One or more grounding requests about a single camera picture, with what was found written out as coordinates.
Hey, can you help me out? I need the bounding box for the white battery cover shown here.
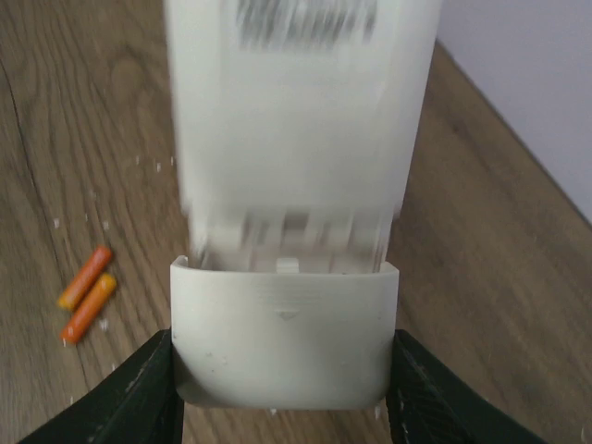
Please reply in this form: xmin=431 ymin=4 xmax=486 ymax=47
xmin=170 ymin=256 xmax=400 ymax=410

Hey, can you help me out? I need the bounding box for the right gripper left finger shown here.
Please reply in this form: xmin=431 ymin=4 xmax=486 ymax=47
xmin=21 ymin=329 xmax=184 ymax=444

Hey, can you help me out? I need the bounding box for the orange battery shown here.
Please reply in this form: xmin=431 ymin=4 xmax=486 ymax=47
xmin=57 ymin=245 xmax=113 ymax=311
xmin=60 ymin=273 xmax=117 ymax=344

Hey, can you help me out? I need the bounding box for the white remote control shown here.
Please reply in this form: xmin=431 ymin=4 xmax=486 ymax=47
xmin=164 ymin=1 xmax=442 ymax=274

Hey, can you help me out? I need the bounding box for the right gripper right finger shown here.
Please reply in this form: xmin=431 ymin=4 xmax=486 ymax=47
xmin=387 ymin=329 xmax=543 ymax=444

